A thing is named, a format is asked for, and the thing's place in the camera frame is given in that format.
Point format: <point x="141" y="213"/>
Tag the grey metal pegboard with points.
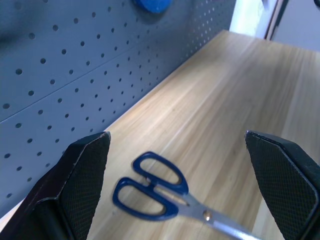
<point x="82" y="82"/>

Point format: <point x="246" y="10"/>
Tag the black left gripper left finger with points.
<point x="75" y="190"/>

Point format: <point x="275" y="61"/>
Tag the blue round object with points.
<point x="152" y="5"/>

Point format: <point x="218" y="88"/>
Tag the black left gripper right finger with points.
<point x="287" y="185"/>

